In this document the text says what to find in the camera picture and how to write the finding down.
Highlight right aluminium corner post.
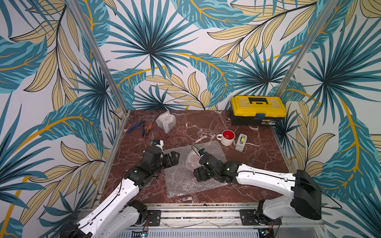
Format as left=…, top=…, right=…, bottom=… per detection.
left=275, top=1, right=339, bottom=97

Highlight aluminium front frame rail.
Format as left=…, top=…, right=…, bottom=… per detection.
left=69, top=203, right=326, bottom=238

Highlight aluminium corner post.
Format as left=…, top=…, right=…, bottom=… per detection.
left=67, top=0, right=129, bottom=115
left=275, top=1, right=339, bottom=97

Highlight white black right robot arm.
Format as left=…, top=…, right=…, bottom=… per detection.
left=193, top=149, right=322, bottom=225

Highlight left aluminium corner post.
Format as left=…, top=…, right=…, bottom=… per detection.
left=67, top=0, right=129, bottom=115

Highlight blue handled pliers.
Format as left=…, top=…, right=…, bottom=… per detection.
left=127, top=120, right=145, bottom=133

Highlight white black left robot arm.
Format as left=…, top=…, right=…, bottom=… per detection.
left=60, top=143, right=180, bottom=238

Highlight white mug red inside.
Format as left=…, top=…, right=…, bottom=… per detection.
left=216, top=130, right=236, bottom=146

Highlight orange handled screwdriver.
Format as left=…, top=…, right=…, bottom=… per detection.
left=145, top=118, right=155, bottom=136

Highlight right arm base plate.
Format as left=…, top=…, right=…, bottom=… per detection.
left=239, top=209, right=282, bottom=226

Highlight clear bubble wrap sheet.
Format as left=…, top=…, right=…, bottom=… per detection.
left=164, top=145, right=223, bottom=198
left=156, top=111, right=176, bottom=133

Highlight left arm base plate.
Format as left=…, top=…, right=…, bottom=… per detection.
left=140, top=210, right=162, bottom=227

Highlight yellow black plastic toolbox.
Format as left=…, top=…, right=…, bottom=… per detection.
left=231, top=96, right=287, bottom=127

